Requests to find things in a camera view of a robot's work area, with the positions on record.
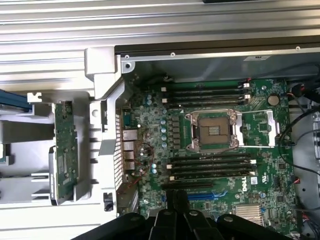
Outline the green GPU card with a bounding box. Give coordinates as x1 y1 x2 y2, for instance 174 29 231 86
48 100 81 207

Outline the blue expansion slot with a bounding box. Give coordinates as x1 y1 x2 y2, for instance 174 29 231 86
187 190 229 201

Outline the black expansion slot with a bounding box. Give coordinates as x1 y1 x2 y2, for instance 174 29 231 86
161 183 214 190

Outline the black RAM slot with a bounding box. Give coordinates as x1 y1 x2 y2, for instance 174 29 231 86
164 100 251 108
162 89 251 97
169 165 256 175
161 83 251 92
171 152 255 161
166 159 258 169
169 171 256 182
161 95 252 104

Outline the silver finned chipset heatsink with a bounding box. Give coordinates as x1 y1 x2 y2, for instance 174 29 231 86
234 203 263 225

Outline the black plastic clip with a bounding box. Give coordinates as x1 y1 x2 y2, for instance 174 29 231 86
102 191 115 212

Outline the metal rear port block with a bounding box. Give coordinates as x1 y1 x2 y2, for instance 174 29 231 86
120 106 139 174

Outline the green Dell motherboard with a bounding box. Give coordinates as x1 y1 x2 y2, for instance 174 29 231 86
119 76 302 240

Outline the CPU socket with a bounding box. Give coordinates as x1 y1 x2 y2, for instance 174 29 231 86
190 111 239 153

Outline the thin metal locking lever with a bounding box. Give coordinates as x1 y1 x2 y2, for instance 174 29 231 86
239 144 276 150
239 110 279 116

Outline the grey parts rack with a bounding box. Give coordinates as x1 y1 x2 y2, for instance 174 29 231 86
0 91 118 218

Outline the round coin cell battery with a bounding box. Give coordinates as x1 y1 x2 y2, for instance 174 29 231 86
267 93 280 106

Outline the open black PC case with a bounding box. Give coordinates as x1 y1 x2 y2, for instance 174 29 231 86
99 38 320 240

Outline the blue flat component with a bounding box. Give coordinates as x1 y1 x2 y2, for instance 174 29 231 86
0 87 35 114

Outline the thin red wire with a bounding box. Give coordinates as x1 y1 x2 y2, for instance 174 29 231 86
116 142 155 195

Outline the black looped cable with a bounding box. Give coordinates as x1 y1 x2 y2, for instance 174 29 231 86
276 106 320 152

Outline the black and red connector cable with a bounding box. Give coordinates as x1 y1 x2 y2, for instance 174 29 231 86
287 82 320 111

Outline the grey corner bracket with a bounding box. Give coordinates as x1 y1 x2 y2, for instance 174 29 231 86
84 46 126 100

